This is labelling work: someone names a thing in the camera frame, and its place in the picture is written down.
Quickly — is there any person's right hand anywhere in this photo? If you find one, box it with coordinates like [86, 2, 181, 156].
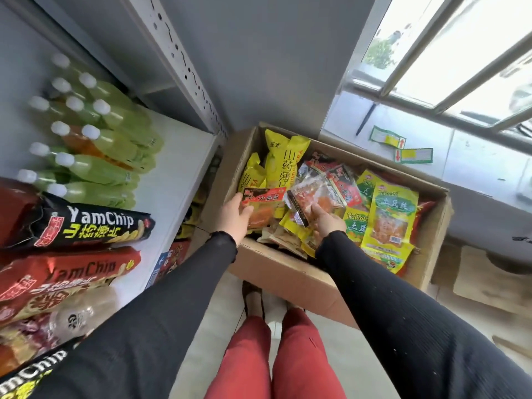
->
[310, 203, 348, 246]

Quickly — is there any small yellow chip bag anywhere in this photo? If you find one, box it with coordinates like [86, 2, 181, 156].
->
[237, 152, 267, 194]

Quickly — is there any person's left forearm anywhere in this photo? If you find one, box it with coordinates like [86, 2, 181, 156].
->
[31, 231, 239, 399]

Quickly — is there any pile of yellow snack packets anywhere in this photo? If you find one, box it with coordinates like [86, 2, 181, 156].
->
[174, 182, 210, 242]

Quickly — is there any person's left hand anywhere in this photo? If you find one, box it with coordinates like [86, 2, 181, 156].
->
[215, 193, 255, 246]

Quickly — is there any black chip bag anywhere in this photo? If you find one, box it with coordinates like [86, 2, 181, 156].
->
[0, 339, 81, 399]
[28, 193, 156, 251]

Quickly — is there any dark red chip bag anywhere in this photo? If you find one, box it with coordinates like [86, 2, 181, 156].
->
[0, 178, 43, 250]

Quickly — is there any person's left leg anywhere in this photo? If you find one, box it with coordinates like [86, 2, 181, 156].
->
[203, 315, 273, 399]

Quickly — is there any clear snack packet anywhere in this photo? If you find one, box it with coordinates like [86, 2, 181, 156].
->
[286, 174, 346, 227]

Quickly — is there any red blue snack packet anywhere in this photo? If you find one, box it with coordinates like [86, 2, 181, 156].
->
[145, 238, 193, 288]

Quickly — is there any dark red snack packet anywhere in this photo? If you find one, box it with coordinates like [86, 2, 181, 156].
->
[326, 163, 363, 208]

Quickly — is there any small green yellow snack packet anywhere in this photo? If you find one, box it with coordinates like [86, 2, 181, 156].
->
[357, 169, 387, 209]
[342, 207, 370, 246]

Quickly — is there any person's left shoe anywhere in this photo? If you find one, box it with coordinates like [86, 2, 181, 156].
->
[241, 280, 265, 319]

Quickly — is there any person's right leg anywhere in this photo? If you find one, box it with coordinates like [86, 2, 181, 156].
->
[269, 307, 348, 399]

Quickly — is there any brown cardboard box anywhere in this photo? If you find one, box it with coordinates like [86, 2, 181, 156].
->
[195, 122, 454, 330]

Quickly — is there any green yellow paper label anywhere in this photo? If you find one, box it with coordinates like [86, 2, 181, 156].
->
[369, 125, 407, 149]
[393, 147, 434, 164]

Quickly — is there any large yellow chip bag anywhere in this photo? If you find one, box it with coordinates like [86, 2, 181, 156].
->
[264, 129, 311, 190]

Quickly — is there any flat cardboard piece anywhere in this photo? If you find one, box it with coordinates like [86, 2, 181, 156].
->
[430, 240, 532, 317]

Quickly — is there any black pen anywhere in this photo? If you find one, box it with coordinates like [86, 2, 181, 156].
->
[355, 102, 378, 137]

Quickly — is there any grey window frame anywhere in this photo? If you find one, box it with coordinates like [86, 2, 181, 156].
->
[352, 0, 532, 135]

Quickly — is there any person's right forearm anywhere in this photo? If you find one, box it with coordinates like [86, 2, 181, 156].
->
[314, 230, 532, 399]

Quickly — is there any orange red snack packet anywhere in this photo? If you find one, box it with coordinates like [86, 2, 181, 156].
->
[242, 187, 288, 231]

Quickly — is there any clear bottle with white label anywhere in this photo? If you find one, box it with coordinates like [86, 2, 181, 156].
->
[45, 286, 122, 346]

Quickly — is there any grey perforated shelf post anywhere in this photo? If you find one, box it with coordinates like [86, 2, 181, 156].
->
[120, 0, 230, 140]

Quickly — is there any red patterned snack packet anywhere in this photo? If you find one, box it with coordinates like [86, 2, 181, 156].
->
[0, 315, 57, 375]

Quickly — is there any person's leg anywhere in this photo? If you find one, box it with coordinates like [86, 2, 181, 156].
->
[269, 307, 348, 399]
[203, 315, 273, 399]

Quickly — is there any large green yellow snack packet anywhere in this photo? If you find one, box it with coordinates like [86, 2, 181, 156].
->
[360, 182, 420, 275]

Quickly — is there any white shelf board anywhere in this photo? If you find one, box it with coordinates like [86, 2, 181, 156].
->
[107, 107, 221, 313]

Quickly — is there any group of green drink bottles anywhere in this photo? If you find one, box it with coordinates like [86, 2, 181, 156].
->
[17, 52, 165, 211]

